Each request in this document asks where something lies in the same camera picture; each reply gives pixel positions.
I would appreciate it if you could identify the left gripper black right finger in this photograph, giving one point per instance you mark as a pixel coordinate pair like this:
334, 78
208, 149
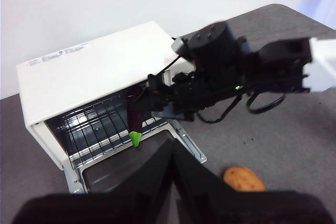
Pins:
236, 208

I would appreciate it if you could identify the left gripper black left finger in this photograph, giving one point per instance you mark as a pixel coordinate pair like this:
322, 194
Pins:
110, 208

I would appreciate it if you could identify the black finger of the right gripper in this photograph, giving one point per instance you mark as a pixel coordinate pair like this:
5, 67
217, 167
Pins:
152, 103
178, 112

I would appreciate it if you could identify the purple eggplant green stem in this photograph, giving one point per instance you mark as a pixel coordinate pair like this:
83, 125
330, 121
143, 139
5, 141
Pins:
134, 119

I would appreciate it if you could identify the white toaster oven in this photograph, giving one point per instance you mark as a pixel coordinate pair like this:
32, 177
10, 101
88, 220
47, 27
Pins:
92, 64

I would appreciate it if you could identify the brown potato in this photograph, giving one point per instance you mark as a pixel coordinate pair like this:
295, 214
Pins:
244, 180

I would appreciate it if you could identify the right wrist grey camera box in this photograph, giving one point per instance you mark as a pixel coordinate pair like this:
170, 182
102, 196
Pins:
179, 47

